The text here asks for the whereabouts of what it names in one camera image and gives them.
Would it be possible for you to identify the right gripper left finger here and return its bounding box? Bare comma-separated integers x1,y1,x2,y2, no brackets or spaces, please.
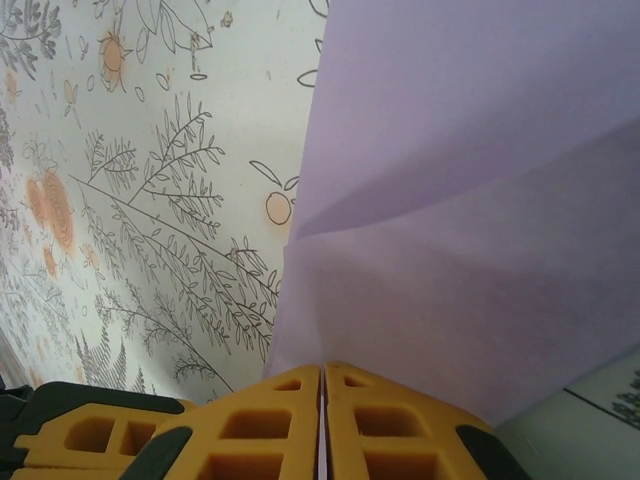
122,363,324,480

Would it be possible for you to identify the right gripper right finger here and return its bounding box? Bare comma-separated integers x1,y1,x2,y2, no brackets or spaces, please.
324,360,531,480

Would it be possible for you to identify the purple cloth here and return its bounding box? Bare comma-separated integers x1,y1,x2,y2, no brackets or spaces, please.
262,0,640,431

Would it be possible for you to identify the floral tablecloth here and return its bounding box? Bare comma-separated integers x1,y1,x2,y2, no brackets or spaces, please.
0,0,640,480

